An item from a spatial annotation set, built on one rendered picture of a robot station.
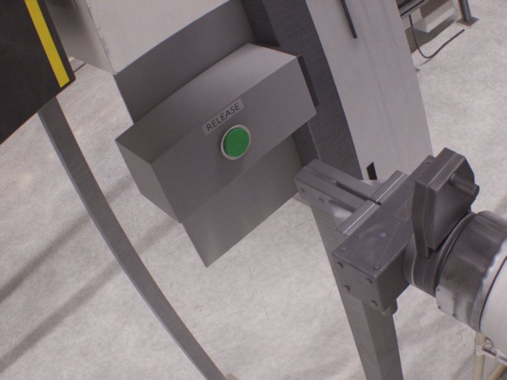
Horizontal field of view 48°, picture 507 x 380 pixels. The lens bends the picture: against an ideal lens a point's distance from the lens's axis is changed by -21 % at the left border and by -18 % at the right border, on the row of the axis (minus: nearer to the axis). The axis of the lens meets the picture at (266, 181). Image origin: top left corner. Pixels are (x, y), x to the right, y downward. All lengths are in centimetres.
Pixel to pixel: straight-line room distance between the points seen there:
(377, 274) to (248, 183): 39
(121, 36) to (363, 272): 25
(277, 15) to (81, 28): 30
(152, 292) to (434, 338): 82
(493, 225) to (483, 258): 3
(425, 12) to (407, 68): 103
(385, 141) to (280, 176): 118
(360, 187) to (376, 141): 143
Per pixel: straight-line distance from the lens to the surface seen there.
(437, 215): 44
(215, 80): 72
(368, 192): 56
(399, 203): 53
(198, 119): 67
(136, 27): 49
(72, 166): 125
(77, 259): 260
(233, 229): 85
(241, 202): 84
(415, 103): 211
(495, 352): 124
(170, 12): 50
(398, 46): 198
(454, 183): 44
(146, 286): 146
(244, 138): 68
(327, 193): 57
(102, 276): 245
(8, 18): 45
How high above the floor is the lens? 153
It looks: 38 degrees down
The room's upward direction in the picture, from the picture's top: 22 degrees counter-clockwise
